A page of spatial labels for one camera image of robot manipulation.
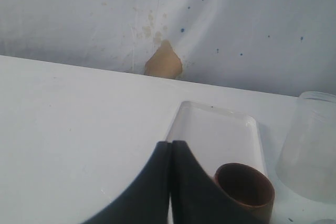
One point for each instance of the frosted plastic container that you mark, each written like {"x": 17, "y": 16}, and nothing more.
{"x": 306, "y": 163}

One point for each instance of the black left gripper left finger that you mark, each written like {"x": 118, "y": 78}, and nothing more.
{"x": 147, "y": 198}

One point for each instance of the white plastic tray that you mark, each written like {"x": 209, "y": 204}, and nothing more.
{"x": 217, "y": 136}

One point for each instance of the clear plastic shaker cup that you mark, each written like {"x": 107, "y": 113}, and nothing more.
{"x": 325, "y": 221}

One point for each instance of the brown wooden cup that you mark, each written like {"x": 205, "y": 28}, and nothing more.
{"x": 247, "y": 187}

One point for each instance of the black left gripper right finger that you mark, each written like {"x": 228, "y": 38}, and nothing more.
{"x": 195, "y": 197}

